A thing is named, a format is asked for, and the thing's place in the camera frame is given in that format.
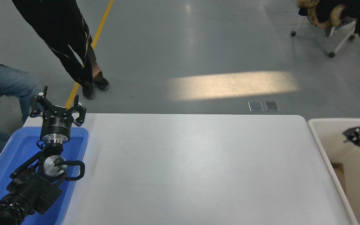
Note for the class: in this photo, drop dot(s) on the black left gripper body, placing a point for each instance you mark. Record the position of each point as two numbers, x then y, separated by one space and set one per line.
56 125

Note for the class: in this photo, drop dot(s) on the large pale plastic bin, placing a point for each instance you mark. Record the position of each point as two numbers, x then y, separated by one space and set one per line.
333 140

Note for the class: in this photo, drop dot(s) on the brown cardboard piece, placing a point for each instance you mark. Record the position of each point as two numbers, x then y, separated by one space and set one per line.
338 176

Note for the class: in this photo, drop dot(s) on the blue plastic tray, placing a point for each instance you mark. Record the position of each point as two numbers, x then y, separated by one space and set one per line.
17 147

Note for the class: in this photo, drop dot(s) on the seated person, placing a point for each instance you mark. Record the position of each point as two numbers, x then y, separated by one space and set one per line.
8 81

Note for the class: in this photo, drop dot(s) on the standing person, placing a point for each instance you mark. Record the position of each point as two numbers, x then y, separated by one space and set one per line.
67 40

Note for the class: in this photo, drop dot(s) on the metal floor socket plate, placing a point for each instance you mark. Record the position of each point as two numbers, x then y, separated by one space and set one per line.
271 106
256 106

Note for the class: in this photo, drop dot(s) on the white wheeled chair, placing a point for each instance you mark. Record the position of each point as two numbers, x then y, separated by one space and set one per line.
342 42

